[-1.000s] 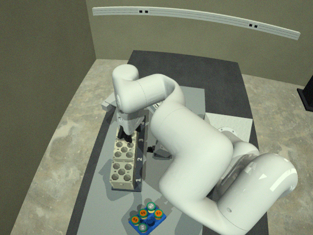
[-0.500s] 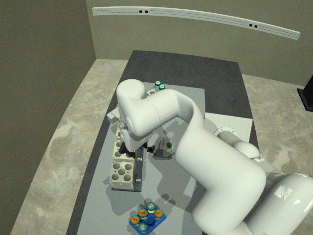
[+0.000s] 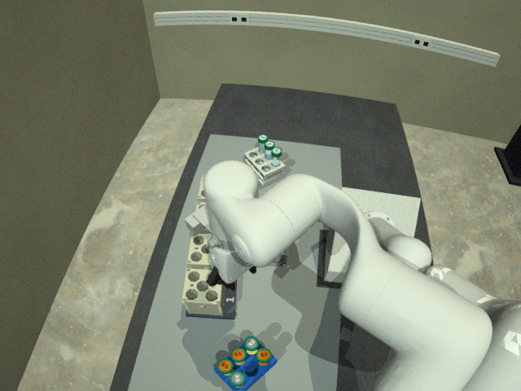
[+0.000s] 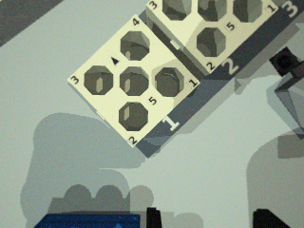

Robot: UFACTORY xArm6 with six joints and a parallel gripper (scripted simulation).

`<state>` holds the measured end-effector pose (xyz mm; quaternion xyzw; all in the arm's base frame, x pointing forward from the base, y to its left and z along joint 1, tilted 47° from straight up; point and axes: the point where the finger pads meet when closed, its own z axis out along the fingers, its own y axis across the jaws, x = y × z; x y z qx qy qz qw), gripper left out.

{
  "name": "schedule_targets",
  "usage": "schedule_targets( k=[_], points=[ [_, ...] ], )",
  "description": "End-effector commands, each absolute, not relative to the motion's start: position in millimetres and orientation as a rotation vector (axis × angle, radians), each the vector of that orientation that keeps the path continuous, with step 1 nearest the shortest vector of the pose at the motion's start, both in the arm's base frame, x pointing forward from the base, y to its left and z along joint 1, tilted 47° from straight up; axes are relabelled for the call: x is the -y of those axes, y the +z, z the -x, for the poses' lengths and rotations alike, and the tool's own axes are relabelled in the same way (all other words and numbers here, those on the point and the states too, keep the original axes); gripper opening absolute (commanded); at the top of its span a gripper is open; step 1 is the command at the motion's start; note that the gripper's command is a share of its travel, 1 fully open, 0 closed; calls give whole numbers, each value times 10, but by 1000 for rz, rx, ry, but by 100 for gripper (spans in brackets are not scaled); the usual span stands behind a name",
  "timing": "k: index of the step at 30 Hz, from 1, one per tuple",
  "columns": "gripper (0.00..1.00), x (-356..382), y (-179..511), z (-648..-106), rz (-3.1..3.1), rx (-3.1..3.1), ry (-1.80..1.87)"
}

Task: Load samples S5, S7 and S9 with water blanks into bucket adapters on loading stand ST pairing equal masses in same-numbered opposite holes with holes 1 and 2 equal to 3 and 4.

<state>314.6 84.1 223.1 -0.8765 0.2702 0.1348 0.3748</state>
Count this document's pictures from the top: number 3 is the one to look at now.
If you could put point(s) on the cream bucket adapter with holes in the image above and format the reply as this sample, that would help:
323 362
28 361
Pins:
199 249
196 301
199 205
201 196

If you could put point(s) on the blue tube rack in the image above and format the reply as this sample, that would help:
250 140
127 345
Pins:
250 368

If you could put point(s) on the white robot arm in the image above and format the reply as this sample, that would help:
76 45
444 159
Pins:
441 332

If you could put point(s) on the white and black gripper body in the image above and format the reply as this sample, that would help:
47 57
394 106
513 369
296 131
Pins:
230 266

